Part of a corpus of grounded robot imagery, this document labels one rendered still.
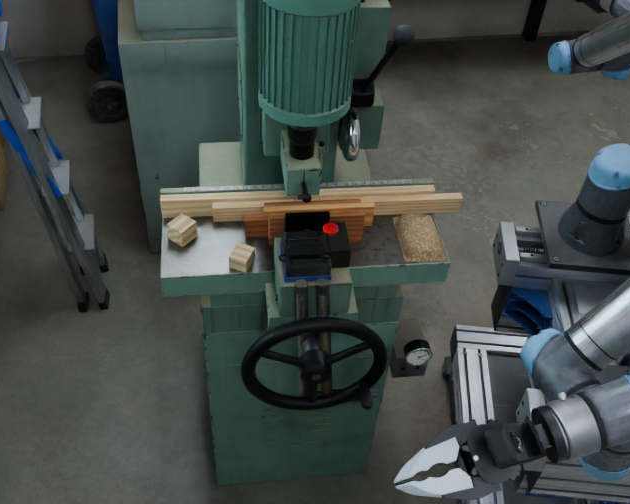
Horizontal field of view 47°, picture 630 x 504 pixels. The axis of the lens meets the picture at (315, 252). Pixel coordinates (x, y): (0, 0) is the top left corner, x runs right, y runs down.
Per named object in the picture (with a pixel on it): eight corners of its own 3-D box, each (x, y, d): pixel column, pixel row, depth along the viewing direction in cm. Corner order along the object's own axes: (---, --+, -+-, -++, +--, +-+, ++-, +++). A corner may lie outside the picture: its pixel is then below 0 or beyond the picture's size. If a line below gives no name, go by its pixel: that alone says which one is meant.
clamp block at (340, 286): (276, 317, 142) (277, 287, 135) (271, 267, 151) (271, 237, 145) (350, 313, 143) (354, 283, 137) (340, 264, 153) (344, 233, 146)
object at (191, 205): (162, 218, 155) (159, 200, 152) (162, 211, 157) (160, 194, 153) (431, 206, 163) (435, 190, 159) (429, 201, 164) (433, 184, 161)
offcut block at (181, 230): (183, 247, 150) (181, 233, 147) (168, 238, 151) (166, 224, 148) (197, 235, 152) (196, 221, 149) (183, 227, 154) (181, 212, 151)
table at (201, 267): (160, 334, 141) (156, 314, 137) (163, 227, 162) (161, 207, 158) (458, 316, 148) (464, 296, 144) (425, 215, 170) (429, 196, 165)
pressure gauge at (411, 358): (402, 371, 166) (407, 350, 160) (399, 358, 169) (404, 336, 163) (428, 369, 167) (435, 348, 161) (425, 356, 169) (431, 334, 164)
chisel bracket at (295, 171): (285, 202, 148) (286, 170, 142) (279, 160, 158) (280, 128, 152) (321, 201, 149) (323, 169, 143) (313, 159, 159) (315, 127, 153)
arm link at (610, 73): (579, 67, 176) (594, 25, 168) (619, 63, 178) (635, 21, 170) (596, 84, 170) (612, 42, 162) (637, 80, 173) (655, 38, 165)
